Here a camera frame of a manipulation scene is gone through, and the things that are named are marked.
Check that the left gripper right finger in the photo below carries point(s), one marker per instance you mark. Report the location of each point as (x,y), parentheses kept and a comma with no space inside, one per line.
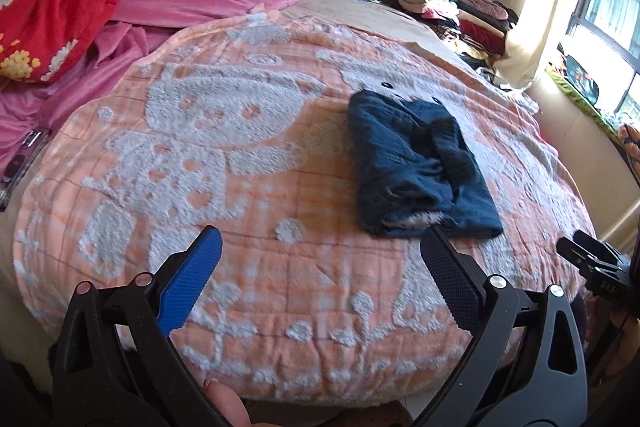
(524,365)

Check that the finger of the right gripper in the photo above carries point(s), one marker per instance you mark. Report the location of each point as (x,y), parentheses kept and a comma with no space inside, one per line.
(582,256)
(601,251)

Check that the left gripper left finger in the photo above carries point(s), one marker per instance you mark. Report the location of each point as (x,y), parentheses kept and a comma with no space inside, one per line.
(115,364)

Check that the peach bear pattern bedspread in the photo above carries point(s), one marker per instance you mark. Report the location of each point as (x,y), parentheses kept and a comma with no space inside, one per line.
(242,124)

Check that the pile of folded clothes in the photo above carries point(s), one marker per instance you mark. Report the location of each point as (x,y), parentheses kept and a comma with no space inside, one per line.
(475,29)

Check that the red floral blanket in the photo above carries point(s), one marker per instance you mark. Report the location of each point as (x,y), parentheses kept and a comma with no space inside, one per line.
(41,39)

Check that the window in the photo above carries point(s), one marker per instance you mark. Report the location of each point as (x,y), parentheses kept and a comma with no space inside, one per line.
(603,37)

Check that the left hand red nails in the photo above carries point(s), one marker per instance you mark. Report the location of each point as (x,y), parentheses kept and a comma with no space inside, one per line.
(228,403)

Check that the blue denim pants lace trim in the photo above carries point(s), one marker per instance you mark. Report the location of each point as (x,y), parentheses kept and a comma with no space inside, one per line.
(415,170)

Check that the green windowsill cushion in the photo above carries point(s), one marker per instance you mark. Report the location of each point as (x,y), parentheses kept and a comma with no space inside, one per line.
(620,124)

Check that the pink duvet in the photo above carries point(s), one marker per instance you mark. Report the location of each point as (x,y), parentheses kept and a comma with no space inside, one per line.
(135,30)

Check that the right hand red nails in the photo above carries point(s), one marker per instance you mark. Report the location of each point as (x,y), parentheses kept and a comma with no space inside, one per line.
(627,347)

